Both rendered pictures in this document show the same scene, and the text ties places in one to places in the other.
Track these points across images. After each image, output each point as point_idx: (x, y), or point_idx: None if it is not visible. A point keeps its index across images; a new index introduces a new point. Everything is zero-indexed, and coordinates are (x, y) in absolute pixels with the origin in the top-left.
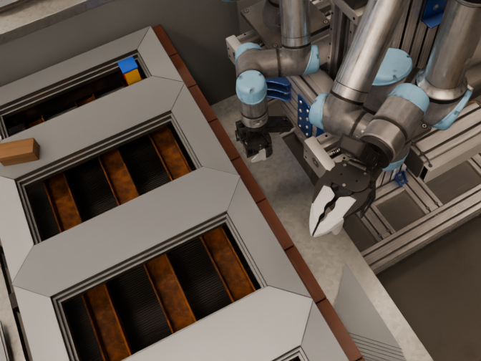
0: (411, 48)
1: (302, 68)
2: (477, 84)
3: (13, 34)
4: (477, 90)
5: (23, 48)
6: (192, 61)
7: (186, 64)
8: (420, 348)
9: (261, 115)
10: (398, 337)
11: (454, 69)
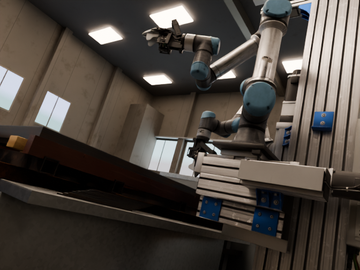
0: (308, 154)
1: (232, 121)
2: (342, 172)
3: (197, 179)
4: (339, 174)
5: (196, 187)
6: (253, 256)
7: (249, 255)
8: (93, 203)
9: (202, 127)
10: (101, 204)
11: (256, 64)
